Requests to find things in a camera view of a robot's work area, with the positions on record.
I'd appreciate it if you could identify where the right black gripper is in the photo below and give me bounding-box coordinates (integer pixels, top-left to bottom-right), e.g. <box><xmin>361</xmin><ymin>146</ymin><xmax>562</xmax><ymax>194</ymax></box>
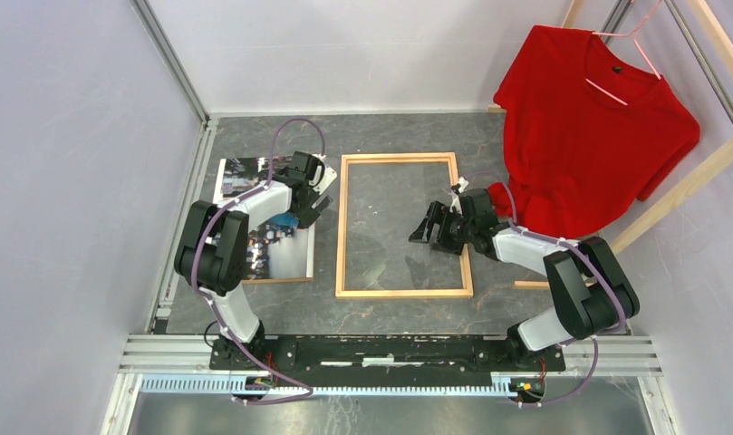
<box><xmin>408</xmin><ymin>201</ymin><xmax>475</xmax><ymax>256</ymax></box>

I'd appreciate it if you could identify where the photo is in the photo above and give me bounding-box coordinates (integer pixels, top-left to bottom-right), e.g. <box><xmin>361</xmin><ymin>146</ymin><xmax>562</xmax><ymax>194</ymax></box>
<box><xmin>213</xmin><ymin>156</ymin><xmax>315</xmax><ymax>284</ymax></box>

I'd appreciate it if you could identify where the wooden picture frame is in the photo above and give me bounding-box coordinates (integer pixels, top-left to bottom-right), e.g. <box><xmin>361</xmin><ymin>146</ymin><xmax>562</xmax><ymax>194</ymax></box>
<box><xmin>335</xmin><ymin>152</ymin><xmax>474</xmax><ymax>299</ymax></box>

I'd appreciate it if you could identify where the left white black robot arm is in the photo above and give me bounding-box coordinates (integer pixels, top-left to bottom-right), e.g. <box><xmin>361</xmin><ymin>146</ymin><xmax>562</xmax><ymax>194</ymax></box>
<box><xmin>175</xmin><ymin>151</ymin><xmax>337</xmax><ymax>370</ymax></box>

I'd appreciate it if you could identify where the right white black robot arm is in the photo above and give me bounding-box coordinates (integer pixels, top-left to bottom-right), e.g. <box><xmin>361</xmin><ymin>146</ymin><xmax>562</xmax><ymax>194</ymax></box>
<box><xmin>408</xmin><ymin>188</ymin><xmax>640</xmax><ymax>370</ymax></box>

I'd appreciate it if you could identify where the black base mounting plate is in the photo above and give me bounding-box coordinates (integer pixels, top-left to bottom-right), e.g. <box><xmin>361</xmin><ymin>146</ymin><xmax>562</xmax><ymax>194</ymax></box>
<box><xmin>208</xmin><ymin>333</ymin><xmax>566</xmax><ymax>389</ymax></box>

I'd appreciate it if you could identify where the red t-shirt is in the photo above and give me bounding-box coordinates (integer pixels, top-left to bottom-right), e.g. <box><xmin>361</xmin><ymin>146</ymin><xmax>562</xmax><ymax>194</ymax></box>
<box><xmin>489</xmin><ymin>25</ymin><xmax>700</xmax><ymax>238</ymax></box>

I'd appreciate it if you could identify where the pink clothes hanger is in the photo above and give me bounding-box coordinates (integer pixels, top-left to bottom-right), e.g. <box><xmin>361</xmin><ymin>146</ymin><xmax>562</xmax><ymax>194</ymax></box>
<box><xmin>584</xmin><ymin>0</ymin><xmax>664</xmax><ymax>108</ymax></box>

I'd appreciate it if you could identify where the wooden clothes rack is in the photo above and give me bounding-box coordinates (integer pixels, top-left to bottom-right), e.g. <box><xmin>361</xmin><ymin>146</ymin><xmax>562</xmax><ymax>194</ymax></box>
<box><xmin>487</xmin><ymin>0</ymin><xmax>733</xmax><ymax>292</ymax></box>

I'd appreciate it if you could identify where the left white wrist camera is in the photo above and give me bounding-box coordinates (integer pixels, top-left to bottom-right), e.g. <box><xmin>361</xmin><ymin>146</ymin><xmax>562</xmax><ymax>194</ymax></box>
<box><xmin>311</xmin><ymin>154</ymin><xmax>338</xmax><ymax>195</ymax></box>

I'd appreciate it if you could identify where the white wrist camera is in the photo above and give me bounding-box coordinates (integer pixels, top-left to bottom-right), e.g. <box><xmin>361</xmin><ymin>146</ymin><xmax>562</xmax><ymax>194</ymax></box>
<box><xmin>311</xmin><ymin>154</ymin><xmax>338</xmax><ymax>195</ymax></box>
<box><xmin>450</xmin><ymin>177</ymin><xmax>469</xmax><ymax>196</ymax></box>

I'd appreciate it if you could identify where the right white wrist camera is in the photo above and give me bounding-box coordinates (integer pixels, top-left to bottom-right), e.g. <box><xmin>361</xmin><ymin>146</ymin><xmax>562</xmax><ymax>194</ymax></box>
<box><xmin>450</xmin><ymin>177</ymin><xmax>469</xmax><ymax>196</ymax></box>

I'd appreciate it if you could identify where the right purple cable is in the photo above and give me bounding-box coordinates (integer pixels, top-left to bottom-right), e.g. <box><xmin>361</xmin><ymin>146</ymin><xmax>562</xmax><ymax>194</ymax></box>
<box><xmin>465</xmin><ymin>172</ymin><xmax>628</xmax><ymax>410</ymax></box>

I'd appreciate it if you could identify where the purple cable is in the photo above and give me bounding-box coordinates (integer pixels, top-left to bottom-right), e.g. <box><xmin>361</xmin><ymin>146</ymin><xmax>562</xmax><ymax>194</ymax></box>
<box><xmin>465</xmin><ymin>172</ymin><xmax>628</xmax><ymax>410</ymax></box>
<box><xmin>188</xmin><ymin>117</ymin><xmax>314</xmax><ymax>407</ymax></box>

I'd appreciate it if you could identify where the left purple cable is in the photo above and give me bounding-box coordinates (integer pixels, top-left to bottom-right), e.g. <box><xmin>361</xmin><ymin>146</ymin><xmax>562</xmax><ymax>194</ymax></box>
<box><xmin>188</xmin><ymin>117</ymin><xmax>314</xmax><ymax>407</ymax></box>

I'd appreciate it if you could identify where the aluminium rail frame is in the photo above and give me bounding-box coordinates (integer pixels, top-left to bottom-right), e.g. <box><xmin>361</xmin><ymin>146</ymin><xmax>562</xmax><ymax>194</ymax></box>
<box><xmin>101</xmin><ymin>334</ymin><xmax>680</xmax><ymax>434</ymax></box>

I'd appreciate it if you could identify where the metal corner post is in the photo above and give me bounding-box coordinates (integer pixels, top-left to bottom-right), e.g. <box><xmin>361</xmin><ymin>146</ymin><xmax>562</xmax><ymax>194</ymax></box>
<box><xmin>130</xmin><ymin>0</ymin><xmax>210</xmax><ymax>124</ymax></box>

